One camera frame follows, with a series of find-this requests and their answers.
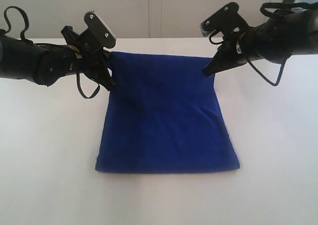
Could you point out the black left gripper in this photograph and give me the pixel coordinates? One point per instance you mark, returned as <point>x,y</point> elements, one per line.
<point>82,54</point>

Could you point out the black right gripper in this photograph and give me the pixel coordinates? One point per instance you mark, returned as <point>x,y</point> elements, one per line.
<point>274,42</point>

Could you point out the blue terry towel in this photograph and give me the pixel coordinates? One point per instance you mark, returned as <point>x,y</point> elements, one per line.
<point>163,117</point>

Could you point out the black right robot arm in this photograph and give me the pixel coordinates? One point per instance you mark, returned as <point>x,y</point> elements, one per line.
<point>303,14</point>

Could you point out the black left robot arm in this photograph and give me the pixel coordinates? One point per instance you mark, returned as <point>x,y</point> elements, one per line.
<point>18,58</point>

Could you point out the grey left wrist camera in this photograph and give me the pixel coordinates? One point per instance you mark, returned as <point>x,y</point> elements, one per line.
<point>100,30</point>

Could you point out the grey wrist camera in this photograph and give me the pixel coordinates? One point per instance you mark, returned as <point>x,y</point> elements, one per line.
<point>100,30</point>
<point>225,20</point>

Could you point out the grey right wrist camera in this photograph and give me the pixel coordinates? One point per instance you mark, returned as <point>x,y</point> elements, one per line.
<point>225,20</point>

